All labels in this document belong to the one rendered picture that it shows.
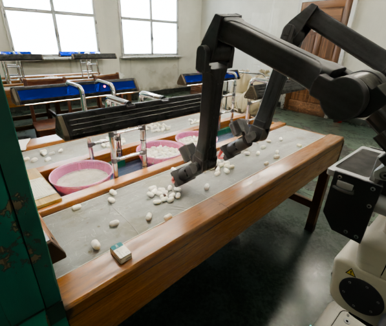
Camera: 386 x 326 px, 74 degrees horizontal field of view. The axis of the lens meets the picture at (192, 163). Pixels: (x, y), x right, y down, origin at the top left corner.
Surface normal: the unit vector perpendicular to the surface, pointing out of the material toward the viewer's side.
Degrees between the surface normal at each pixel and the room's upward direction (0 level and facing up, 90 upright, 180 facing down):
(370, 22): 90
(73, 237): 0
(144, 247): 0
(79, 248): 0
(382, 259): 90
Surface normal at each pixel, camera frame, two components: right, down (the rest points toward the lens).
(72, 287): 0.03, -0.90
